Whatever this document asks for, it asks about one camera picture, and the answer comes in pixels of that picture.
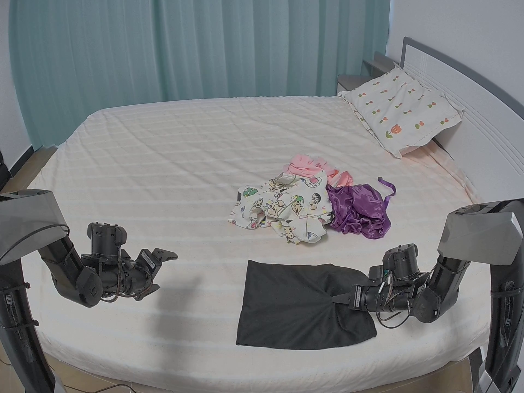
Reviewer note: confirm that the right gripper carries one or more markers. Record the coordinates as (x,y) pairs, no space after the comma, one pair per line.
(376,297)

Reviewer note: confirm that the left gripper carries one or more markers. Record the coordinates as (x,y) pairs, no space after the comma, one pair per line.
(127,279)

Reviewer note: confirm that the black shorts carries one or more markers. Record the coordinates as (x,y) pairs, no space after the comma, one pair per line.
(286,301)

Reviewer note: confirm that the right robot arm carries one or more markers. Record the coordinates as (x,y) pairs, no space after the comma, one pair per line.
(479,231)

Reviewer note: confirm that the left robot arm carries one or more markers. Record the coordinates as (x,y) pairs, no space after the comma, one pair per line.
(20,219)

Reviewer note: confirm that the bed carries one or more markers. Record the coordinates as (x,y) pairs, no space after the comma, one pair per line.
(163,158)

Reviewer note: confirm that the purple garment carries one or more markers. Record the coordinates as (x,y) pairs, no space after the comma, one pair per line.
(360,211)

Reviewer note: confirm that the white printed garment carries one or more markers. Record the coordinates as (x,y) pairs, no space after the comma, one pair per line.
(282,211)

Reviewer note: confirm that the pink garment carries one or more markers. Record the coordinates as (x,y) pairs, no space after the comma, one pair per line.
(305,164)

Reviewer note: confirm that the black chest of drawers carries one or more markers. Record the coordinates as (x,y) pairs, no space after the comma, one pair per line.
(2,168)

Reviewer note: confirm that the white printed pillow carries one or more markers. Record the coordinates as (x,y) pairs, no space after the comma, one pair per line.
(401,109)

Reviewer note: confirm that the grey bedside table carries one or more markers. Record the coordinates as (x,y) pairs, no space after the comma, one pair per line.
(348,82)

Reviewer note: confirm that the blue-green curtain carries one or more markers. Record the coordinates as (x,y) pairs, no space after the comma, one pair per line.
(204,35)

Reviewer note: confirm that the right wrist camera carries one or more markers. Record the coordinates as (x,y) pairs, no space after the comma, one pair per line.
(401,260)

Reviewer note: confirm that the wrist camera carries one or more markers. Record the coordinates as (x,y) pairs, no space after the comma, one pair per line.
(401,260)
(106,240)

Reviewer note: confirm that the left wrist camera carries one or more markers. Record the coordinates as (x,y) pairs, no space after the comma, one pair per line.
(106,240)

